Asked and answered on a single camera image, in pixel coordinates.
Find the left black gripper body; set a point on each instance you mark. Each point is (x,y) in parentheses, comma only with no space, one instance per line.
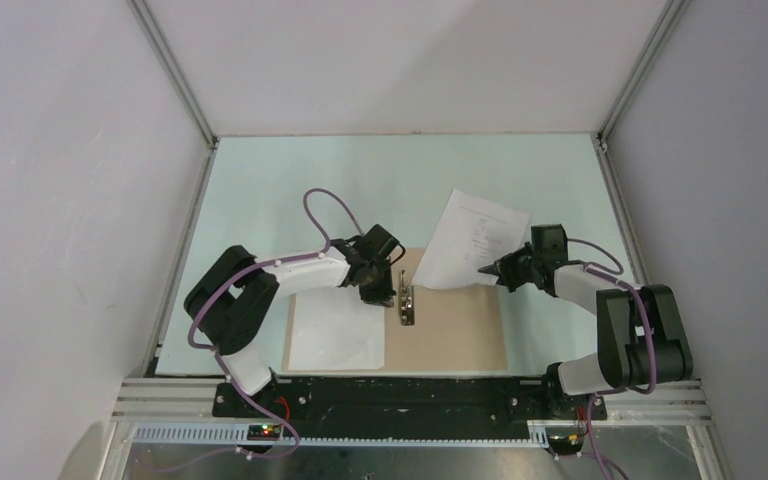
(379,270)

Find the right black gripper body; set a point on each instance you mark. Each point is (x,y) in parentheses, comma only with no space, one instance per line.
(536,262)

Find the metal folder clip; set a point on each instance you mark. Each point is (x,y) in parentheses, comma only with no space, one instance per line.
(406,300)

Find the printed white paper sheet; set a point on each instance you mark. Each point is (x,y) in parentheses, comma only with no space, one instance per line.
(472,233)

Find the brown cardboard folder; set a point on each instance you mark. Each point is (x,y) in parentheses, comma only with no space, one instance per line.
(456,332)

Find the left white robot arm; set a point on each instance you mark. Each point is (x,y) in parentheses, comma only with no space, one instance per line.
(230,302)

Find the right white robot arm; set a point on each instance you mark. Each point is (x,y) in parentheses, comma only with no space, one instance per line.
(641,340)

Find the left circuit board with LEDs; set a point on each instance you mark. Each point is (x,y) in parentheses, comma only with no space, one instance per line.
(264,432)

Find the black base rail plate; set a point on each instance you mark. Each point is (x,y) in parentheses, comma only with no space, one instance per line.
(416,408)

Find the right circuit board with wires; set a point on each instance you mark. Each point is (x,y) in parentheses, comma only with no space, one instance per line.
(562,443)

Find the aluminium frame rail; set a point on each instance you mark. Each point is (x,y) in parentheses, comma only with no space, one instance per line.
(175,399)

